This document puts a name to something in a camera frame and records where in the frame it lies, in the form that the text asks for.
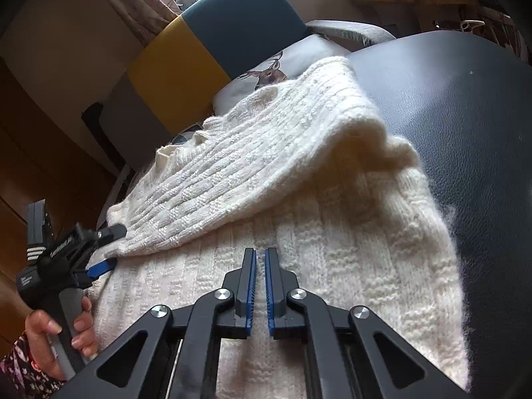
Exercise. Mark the deer print cushion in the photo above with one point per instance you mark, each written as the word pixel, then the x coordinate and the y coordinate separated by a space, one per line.
pixel 299 56

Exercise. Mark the white blue patterned cloth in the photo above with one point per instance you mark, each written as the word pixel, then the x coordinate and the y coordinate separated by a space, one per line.
pixel 185 137

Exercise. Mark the person's left forearm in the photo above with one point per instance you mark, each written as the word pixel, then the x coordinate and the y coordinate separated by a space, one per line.
pixel 20 370

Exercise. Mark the brown wooden wardrobe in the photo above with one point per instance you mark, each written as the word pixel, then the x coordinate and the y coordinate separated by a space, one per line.
pixel 41 153

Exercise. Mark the black leather sofa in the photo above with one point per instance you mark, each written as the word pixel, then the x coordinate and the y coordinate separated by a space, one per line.
pixel 457 112

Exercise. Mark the person's left hand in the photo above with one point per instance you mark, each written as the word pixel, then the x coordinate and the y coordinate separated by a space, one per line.
pixel 41 341

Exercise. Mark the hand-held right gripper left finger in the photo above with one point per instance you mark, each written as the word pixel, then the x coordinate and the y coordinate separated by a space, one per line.
pixel 250 286

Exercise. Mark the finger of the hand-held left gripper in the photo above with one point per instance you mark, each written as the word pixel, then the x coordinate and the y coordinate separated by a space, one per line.
pixel 114 232
pixel 102 268

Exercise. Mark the white knit sweater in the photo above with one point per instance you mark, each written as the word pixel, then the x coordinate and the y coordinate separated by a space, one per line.
pixel 332 237

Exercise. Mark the beige curtain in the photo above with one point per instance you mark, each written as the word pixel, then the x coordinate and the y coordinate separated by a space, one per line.
pixel 137 4

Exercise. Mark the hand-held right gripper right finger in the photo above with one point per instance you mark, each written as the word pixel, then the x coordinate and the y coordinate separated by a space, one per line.
pixel 269 291

